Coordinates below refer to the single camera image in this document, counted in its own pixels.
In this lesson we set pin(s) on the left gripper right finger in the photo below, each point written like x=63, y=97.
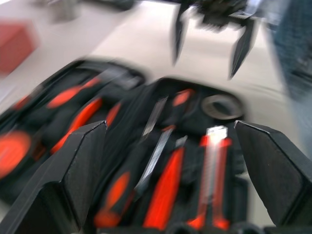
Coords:
x=280, y=175

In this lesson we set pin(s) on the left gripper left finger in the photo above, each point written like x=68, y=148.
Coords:
x=61, y=185

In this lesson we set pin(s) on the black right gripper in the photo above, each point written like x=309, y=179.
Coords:
x=217, y=12

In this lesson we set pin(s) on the orange black utility knife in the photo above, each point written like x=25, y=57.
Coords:
x=212, y=175

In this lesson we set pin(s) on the black plastic tool case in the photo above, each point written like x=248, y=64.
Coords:
x=136, y=107

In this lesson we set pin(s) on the orange black tape measure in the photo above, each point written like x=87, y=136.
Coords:
x=13, y=153

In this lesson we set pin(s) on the large black orange screwdriver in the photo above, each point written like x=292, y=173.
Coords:
x=119, y=192

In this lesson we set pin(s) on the black electrical tape roll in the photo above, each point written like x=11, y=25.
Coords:
x=220, y=107

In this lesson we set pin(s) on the black mesh office chair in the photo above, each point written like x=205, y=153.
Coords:
x=295, y=48

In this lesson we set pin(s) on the slim black orange screwdriver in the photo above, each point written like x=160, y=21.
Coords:
x=156, y=114

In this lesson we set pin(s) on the red brick block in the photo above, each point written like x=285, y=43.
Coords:
x=14, y=46

